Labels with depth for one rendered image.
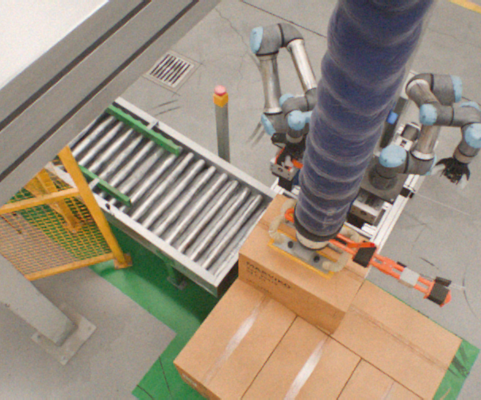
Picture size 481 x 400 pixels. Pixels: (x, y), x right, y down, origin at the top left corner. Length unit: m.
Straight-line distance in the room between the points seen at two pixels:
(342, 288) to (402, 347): 0.58
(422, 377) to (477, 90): 2.68
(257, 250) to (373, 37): 1.51
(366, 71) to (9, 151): 1.09
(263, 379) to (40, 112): 2.49
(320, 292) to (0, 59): 2.24
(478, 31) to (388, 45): 4.00
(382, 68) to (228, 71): 3.22
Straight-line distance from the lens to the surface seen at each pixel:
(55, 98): 0.44
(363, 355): 2.91
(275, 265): 2.56
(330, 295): 2.54
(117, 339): 3.51
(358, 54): 1.37
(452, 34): 5.21
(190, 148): 3.33
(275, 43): 2.55
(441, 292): 2.39
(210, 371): 2.83
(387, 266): 2.38
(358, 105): 1.50
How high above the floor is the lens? 3.32
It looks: 61 degrees down
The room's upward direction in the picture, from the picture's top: straight up
